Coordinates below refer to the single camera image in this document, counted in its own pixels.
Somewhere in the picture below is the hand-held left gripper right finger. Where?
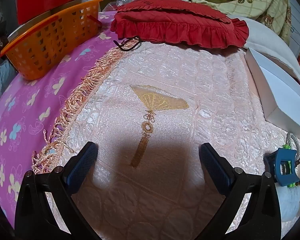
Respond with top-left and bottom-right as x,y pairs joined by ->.
199,142 -> 283,240

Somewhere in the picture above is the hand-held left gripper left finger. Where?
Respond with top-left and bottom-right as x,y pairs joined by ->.
14,141 -> 102,240

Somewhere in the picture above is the blue hair claw clip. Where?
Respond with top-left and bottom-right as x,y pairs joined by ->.
264,147 -> 298,187

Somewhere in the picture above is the green bead bracelet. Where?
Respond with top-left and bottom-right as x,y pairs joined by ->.
282,144 -> 294,188

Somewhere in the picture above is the grey braided hair tie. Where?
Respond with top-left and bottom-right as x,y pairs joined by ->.
286,132 -> 300,160

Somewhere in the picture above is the grey fluffy scrunchie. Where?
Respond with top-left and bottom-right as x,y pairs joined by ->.
276,186 -> 300,222

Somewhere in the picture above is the white cardboard box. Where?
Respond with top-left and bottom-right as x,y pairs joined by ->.
244,47 -> 300,147

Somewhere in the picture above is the purple floral sheet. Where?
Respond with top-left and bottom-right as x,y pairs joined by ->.
0,10 -> 120,221

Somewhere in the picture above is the blue grey cloth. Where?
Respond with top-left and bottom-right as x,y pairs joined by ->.
0,57 -> 17,101

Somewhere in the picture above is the orange plastic basket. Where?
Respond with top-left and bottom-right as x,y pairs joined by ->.
0,0 -> 104,80

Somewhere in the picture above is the white pillow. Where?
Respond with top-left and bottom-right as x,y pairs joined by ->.
227,17 -> 300,92

